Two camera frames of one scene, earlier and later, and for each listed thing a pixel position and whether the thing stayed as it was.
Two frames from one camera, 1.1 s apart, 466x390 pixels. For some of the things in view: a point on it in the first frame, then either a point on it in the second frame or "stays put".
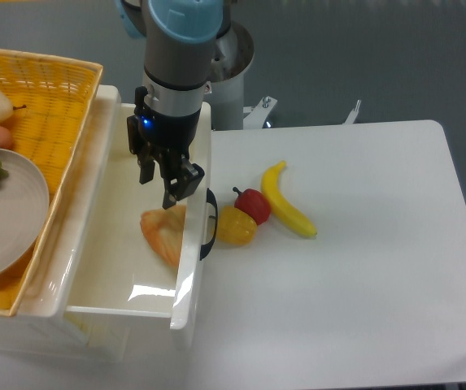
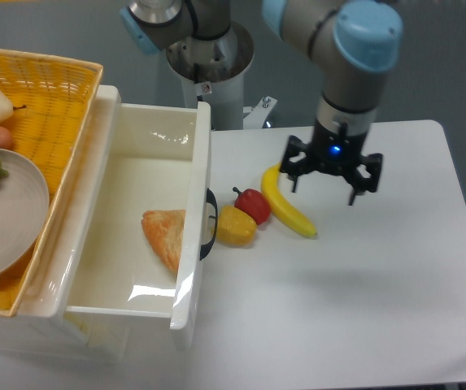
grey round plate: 11,214 stays put
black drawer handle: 206,249 stays put
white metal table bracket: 257,114 stays put
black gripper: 154,136 to 333,153
